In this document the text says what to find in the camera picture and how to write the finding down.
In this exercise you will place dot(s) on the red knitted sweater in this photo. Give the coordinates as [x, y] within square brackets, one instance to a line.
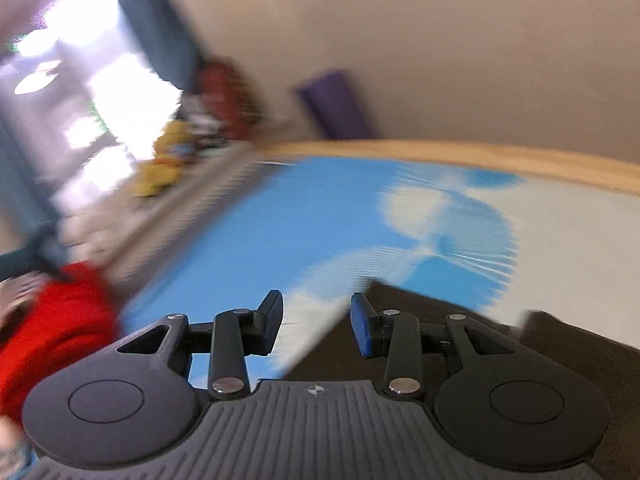
[60, 320]

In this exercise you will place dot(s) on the grey ledge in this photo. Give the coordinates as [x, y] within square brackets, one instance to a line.
[200, 195]

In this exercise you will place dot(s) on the dark red bag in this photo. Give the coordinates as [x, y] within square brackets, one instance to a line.
[227, 95]

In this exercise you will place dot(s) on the wooden bed frame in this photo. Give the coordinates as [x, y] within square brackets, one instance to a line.
[500, 157]

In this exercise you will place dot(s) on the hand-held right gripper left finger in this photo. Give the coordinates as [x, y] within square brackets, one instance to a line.
[273, 321]

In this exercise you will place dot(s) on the white folded cloth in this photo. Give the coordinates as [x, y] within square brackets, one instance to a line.
[17, 295]

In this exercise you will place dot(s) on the purple box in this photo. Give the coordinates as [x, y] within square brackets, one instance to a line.
[335, 107]

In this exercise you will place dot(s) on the bright window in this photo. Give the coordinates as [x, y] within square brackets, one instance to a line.
[75, 85]

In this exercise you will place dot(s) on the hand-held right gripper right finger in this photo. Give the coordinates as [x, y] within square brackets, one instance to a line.
[361, 326]

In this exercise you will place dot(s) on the dark teal curtain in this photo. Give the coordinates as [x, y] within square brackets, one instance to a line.
[160, 15]

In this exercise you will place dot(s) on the blue white printed bedsheet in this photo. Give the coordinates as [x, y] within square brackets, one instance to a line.
[300, 220]

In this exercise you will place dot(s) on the yellow plush toy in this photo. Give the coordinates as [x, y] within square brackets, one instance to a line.
[165, 155]

